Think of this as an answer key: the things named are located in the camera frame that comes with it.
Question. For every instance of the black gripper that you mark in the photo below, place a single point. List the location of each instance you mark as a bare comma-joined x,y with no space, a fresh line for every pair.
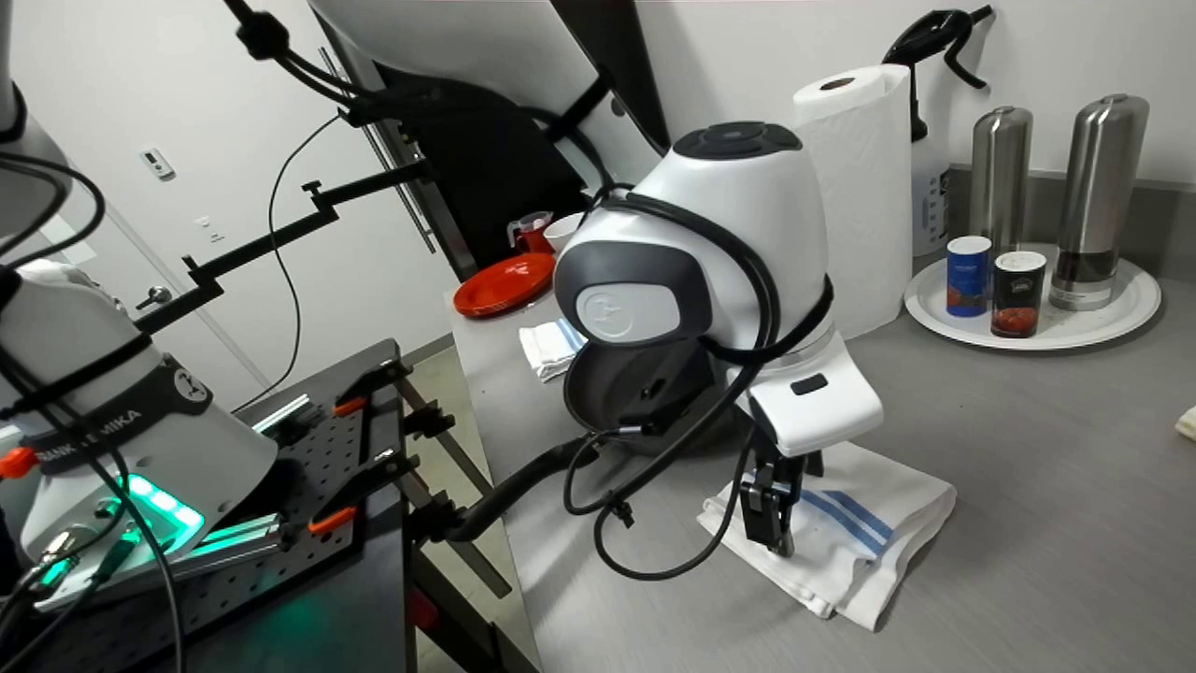
783,478

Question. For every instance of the white blue striped towel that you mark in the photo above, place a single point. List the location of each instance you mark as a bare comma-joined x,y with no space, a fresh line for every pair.
849,538

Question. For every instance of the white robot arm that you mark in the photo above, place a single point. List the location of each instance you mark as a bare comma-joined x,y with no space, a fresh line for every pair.
697,288

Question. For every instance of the black frying pan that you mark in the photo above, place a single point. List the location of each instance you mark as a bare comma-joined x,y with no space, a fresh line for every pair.
667,398

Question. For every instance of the small white blue towel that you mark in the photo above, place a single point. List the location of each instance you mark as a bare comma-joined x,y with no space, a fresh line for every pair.
550,345

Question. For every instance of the white paper towel roll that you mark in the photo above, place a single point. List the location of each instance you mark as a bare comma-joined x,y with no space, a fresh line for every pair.
856,130

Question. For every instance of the blue spice jar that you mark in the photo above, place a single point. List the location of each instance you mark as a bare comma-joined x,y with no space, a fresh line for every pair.
964,274

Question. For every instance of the red spice jar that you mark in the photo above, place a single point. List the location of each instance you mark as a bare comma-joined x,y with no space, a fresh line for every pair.
1019,293

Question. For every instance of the small white bowl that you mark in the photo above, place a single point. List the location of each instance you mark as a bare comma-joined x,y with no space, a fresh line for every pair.
563,230

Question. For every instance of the red plate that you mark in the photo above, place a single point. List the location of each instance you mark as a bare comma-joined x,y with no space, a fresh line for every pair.
507,285

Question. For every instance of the white round tray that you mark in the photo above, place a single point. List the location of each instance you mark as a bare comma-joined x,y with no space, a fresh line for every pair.
1130,308

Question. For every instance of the short steel grinder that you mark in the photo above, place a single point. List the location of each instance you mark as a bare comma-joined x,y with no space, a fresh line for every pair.
998,174

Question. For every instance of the black perforated robot table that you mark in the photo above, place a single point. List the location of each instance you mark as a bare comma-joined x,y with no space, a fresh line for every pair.
320,595

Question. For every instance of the tall steel grinder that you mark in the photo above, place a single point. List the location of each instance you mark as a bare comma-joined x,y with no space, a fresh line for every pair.
1105,160

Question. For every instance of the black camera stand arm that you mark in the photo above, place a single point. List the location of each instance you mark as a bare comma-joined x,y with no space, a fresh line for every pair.
323,211

